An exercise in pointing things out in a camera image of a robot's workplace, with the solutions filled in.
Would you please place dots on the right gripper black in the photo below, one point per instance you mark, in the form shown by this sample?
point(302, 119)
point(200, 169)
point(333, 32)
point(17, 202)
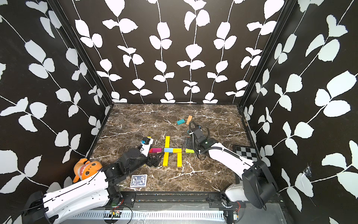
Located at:
point(188, 142)

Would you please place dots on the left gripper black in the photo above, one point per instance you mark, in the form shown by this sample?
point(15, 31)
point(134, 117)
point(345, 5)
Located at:
point(156, 161)

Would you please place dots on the magenta block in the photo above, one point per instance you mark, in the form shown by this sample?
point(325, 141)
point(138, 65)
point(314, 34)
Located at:
point(155, 150)

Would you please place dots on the lime green short block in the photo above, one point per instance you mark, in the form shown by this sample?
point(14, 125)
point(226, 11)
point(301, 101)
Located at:
point(190, 151)

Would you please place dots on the light blue short block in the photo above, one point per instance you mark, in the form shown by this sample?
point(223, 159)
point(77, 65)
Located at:
point(168, 150)

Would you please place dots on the natural wood long block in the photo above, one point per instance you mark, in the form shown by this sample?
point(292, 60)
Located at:
point(189, 119)

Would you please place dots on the amber long block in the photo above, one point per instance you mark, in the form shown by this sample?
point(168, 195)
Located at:
point(179, 160)

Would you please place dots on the amber short block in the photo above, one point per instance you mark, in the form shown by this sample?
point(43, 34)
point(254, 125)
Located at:
point(177, 150)

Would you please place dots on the teal short block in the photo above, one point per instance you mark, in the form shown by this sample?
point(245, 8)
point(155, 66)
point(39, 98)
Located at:
point(179, 122)

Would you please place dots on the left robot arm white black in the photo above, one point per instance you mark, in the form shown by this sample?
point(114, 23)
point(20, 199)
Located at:
point(93, 192)

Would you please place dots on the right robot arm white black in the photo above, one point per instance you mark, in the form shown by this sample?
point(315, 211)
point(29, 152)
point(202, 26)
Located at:
point(257, 183)

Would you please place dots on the black white checkerboard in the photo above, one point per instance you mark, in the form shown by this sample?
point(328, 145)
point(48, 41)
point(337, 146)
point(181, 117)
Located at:
point(246, 152)

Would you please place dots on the orange plush toy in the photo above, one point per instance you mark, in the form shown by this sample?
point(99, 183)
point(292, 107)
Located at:
point(85, 168)

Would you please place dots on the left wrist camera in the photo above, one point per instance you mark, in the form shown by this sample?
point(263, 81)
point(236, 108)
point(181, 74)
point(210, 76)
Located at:
point(145, 146)

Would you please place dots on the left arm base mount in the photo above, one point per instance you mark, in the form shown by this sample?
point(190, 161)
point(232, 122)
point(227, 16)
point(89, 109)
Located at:
point(123, 198)

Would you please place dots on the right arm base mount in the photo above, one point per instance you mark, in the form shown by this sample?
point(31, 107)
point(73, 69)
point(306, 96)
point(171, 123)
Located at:
point(218, 200)

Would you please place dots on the white perforated rail strip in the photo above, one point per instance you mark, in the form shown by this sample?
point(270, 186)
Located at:
point(154, 215)

